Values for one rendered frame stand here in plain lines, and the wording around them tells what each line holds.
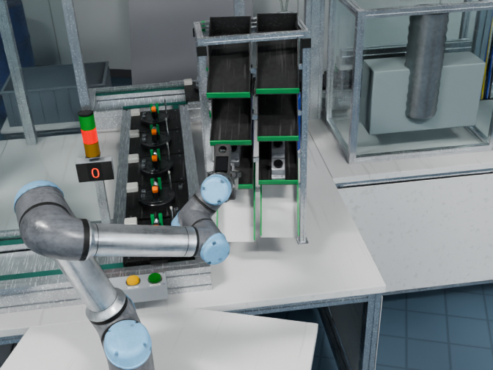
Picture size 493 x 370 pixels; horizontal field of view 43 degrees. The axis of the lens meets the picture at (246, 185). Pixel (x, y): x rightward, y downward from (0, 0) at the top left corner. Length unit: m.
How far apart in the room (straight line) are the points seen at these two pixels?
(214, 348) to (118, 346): 0.40
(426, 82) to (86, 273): 1.73
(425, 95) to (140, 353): 1.73
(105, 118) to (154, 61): 2.41
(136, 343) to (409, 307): 2.04
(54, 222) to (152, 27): 4.31
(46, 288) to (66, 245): 0.74
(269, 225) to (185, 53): 3.55
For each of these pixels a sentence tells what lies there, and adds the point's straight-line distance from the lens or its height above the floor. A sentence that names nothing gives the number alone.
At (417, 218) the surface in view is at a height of 0.60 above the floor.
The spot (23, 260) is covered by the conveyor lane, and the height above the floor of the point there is 0.92.
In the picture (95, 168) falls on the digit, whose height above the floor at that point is 1.22.
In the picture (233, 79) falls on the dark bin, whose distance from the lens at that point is 1.96.
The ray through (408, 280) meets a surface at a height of 0.23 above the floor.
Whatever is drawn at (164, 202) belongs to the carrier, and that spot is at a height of 0.99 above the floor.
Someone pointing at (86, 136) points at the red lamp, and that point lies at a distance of 2.16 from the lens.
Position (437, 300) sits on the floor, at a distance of 3.52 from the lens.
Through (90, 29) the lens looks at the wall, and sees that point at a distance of 6.44.
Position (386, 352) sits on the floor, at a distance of 3.19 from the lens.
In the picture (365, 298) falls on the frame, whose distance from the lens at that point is 2.23.
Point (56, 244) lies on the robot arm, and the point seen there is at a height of 1.46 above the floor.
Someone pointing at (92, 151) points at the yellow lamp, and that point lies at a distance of 2.18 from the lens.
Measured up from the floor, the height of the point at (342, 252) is 0.86.
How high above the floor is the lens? 2.26
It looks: 31 degrees down
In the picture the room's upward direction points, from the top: 2 degrees counter-clockwise
